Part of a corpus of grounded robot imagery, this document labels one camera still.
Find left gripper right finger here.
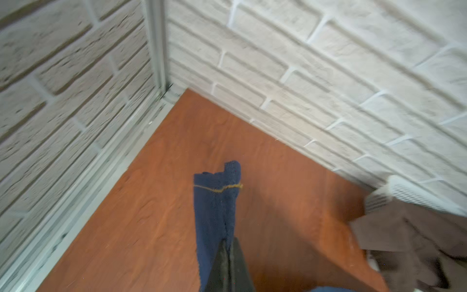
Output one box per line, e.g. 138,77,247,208
229,237,256,292

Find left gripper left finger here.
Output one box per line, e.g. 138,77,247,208
204,240,230,292

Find blue denim jeans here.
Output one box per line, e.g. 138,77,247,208
193,161,242,291

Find brown trousers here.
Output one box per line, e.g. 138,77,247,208
350,200,467,292

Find white plastic laundry basket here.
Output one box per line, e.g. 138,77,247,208
364,174,467,273

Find left corner aluminium post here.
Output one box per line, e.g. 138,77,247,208
141,0,171,95

